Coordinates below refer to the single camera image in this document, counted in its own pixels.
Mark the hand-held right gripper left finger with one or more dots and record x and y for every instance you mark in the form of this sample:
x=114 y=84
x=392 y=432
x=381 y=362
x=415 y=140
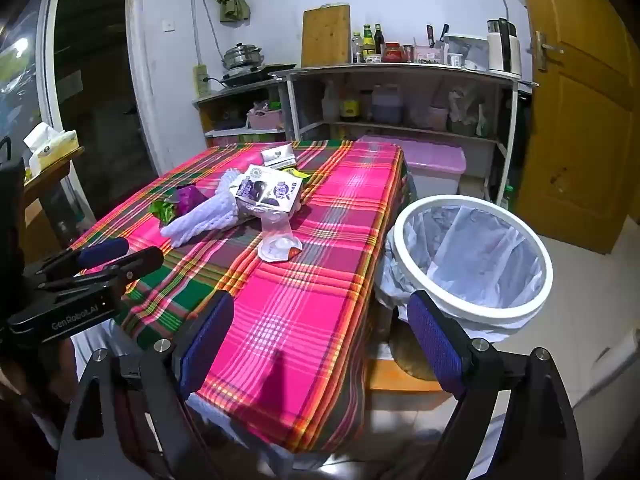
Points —
x=210 y=340

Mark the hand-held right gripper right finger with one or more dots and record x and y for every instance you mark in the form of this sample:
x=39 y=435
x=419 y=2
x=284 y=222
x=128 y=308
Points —
x=435 y=345

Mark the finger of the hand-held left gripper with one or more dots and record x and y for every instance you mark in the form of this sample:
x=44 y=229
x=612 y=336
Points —
x=100 y=252
x=142 y=260

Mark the green wrapper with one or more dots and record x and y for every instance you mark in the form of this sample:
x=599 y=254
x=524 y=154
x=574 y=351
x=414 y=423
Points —
x=165 y=208

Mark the white foam net sleeve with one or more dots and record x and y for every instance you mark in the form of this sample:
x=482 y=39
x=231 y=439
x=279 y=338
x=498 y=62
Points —
x=200 y=220

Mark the purple wrapper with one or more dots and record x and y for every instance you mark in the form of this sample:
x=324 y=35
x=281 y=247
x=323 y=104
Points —
x=187 y=197

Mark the white trash bin with liner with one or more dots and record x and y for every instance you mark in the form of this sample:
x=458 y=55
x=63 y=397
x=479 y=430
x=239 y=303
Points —
x=500 y=255

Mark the clear plastic cup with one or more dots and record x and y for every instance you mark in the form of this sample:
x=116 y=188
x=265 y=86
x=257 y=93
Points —
x=277 y=240

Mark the purple and white carton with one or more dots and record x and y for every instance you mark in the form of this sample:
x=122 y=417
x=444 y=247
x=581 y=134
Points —
x=270 y=192

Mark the wooden stool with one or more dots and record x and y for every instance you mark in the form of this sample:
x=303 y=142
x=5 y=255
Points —
x=390 y=375

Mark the wooden side table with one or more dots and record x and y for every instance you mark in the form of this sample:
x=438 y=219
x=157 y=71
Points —
x=45 y=177

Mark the yellow tissue box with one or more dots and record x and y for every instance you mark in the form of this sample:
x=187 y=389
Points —
x=50 y=147

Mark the pink plaid tablecloth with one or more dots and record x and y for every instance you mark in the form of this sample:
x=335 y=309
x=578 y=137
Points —
x=310 y=280

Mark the silver box with white label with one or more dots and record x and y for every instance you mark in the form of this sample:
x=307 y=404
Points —
x=277 y=155

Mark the yellow packet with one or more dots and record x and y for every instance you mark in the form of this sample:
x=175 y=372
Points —
x=296 y=174

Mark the pink lidded storage box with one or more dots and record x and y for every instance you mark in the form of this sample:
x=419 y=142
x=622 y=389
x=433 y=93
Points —
x=425 y=160

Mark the small grey shelf unit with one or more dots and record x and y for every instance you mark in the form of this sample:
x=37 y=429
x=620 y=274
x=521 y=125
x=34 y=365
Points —
x=225 y=92

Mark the pink basket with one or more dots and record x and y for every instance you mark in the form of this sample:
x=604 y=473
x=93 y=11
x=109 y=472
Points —
x=265 y=117

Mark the power strip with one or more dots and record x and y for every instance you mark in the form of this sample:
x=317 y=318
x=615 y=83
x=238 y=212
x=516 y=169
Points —
x=201 y=80

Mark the black induction cooker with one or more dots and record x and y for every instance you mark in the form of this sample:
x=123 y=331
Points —
x=255 y=75

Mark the steel pot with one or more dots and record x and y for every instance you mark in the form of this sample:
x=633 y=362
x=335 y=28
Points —
x=241 y=55

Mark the crumpled plastic bag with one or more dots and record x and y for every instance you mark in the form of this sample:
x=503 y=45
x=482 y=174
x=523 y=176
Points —
x=460 y=105

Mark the purple jug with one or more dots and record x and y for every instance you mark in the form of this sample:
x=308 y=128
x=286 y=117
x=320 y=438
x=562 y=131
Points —
x=387 y=105

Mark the white plastic bottle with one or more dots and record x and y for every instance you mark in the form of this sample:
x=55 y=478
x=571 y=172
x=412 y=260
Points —
x=330 y=102

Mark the dark bottle with yellow label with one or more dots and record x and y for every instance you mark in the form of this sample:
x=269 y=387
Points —
x=350 y=105

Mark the wooden door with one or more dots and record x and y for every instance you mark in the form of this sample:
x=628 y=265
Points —
x=580 y=110

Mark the large grey shelf unit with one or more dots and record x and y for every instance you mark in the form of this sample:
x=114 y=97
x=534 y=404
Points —
x=400 y=71

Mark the wooden cutting board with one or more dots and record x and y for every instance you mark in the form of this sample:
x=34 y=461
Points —
x=325 y=35

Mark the red jar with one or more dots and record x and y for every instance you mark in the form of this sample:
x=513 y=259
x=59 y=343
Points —
x=392 y=51

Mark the clear plastic container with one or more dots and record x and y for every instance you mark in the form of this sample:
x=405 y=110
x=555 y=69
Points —
x=467 y=50

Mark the pink knife holder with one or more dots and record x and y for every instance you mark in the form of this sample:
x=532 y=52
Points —
x=430 y=47

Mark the clear bottle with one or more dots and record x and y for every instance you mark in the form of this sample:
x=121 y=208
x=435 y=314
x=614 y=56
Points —
x=356 y=45

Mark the white and black kettle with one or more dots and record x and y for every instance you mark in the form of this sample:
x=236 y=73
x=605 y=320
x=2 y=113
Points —
x=502 y=47

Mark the green bottle with yellow label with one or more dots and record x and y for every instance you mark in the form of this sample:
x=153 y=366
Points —
x=369 y=40

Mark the dark sauce bottle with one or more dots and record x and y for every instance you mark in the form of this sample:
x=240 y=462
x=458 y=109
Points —
x=378 y=37

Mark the white wall switch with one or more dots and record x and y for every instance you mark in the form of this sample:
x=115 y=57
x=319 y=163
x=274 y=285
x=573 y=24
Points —
x=169 y=24

